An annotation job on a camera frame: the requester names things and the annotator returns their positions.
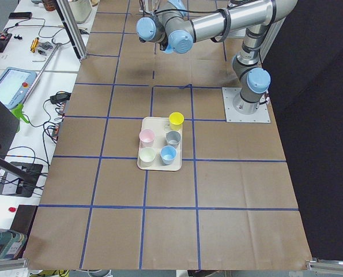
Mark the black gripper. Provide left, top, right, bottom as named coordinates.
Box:
left=159, top=43, right=168, bottom=51

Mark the light blue plastic cup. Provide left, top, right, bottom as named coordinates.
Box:
left=163, top=46, right=173, bottom=54

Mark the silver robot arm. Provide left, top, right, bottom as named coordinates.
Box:
left=136, top=0, right=297, bottom=115

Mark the yellow plastic cup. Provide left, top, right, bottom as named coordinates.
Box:
left=169, top=112, right=184, bottom=131

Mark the pink plastic cup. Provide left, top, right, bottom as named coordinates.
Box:
left=139, top=129, right=155, bottom=147

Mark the grey plastic cup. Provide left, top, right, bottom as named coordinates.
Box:
left=165, top=130, right=182, bottom=148

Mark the pale green plastic cup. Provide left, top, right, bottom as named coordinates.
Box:
left=139, top=147, right=156, bottom=167

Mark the cream rectangular tray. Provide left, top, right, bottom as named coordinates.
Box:
left=137, top=117, right=183, bottom=171

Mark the black power adapter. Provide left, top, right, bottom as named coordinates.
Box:
left=50, top=92, right=71, bottom=104

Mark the yellow screwdriver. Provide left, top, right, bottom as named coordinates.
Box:
left=30, top=38, right=39, bottom=53

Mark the blue teach pendant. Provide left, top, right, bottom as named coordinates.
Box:
left=0, top=67, right=37, bottom=110

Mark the white reacher grabber tool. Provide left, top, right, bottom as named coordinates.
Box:
left=10, top=39, right=67, bottom=125

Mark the black monitor stand base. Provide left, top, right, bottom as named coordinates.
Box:
left=0, top=162, right=43, bottom=198

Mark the white wire cup rack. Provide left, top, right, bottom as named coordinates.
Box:
left=139, top=0, right=160, bottom=13

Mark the aluminium frame post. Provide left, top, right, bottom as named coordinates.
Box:
left=56, top=0, right=87, bottom=61

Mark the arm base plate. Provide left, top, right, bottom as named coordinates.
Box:
left=222, top=87, right=271, bottom=123

